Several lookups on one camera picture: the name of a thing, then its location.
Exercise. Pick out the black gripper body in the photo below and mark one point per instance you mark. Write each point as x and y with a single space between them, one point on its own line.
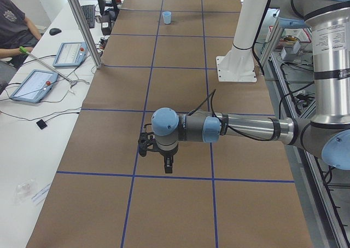
165 154

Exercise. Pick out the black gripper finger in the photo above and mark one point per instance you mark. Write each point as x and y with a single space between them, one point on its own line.
168 166

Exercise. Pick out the black box with label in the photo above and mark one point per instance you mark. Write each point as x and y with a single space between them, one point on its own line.
106 25

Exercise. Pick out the seated person dark shirt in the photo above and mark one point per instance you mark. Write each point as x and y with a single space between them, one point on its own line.
17 30

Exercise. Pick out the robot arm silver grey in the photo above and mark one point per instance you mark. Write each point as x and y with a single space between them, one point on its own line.
325 135

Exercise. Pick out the clear plastic bag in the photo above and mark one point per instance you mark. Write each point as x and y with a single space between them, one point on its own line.
24 191

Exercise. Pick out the black keyboard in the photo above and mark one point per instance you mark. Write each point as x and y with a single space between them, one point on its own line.
89 13

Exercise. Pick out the small black square device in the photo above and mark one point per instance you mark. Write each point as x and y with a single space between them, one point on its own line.
41 124

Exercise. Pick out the black computer mouse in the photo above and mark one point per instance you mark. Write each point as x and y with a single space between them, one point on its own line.
54 31

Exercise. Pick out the far blue teach pendant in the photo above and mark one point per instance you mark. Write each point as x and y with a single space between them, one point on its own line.
70 54

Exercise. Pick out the aluminium frame post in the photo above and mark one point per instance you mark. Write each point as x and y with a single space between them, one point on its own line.
85 31

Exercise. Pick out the blue teach pendant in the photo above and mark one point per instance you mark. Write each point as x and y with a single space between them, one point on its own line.
35 86
70 54

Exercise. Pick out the near blue teach pendant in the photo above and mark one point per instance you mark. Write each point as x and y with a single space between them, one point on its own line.
35 86

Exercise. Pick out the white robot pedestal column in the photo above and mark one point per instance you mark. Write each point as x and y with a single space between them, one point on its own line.
238 64

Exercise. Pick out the green handled reacher stick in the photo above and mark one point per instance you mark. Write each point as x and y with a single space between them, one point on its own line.
72 82

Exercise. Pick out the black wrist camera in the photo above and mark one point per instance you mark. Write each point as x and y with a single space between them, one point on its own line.
146 142

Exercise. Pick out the light blue plastic cup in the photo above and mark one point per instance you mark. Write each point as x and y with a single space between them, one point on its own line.
167 17

